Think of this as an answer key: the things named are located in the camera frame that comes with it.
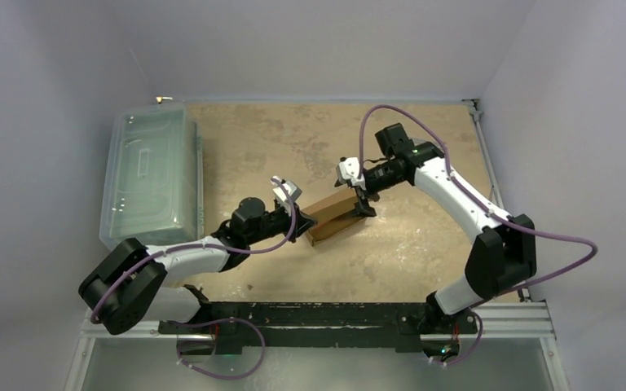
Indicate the clear plastic storage bin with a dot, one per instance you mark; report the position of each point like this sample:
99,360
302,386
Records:
153,189

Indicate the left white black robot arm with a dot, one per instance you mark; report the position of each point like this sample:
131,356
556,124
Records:
137,282

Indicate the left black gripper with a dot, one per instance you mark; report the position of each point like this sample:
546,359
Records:
301,224

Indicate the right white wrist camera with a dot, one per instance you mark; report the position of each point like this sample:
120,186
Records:
350,172

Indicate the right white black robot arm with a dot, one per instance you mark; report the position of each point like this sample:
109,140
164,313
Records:
500,257

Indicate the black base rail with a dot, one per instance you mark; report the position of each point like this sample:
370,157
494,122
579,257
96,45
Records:
233,326

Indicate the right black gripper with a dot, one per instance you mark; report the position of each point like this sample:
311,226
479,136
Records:
371,184

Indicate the aluminium frame rail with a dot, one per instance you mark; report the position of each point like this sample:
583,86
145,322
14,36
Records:
514,349

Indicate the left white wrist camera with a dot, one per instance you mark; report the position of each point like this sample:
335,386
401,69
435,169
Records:
285,192

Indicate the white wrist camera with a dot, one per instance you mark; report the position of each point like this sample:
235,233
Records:
350,172
285,192

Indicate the brown cardboard box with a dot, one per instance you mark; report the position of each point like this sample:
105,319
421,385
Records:
333,214

